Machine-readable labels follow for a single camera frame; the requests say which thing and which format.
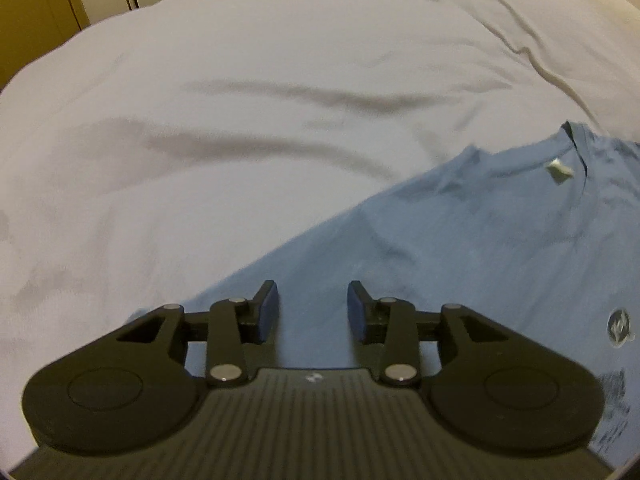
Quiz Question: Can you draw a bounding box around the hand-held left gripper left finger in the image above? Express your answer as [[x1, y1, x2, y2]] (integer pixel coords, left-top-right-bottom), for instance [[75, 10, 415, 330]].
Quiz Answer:
[[115, 280, 279, 388]]

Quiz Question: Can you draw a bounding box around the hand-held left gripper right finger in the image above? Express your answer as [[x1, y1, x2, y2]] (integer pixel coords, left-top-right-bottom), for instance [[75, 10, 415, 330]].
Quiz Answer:
[[347, 280, 521, 388]]

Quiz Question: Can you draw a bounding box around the blue t-shirt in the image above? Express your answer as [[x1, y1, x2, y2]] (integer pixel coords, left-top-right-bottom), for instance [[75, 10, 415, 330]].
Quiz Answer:
[[127, 120, 640, 472]]

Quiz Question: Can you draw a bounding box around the white bed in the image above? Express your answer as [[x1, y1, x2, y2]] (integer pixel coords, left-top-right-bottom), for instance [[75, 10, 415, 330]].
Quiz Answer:
[[0, 0, 640, 461]]

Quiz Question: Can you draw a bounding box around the brown wooden door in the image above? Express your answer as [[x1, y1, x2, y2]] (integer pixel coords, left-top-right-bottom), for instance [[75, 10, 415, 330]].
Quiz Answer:
[[0, 0, 92, 90]]

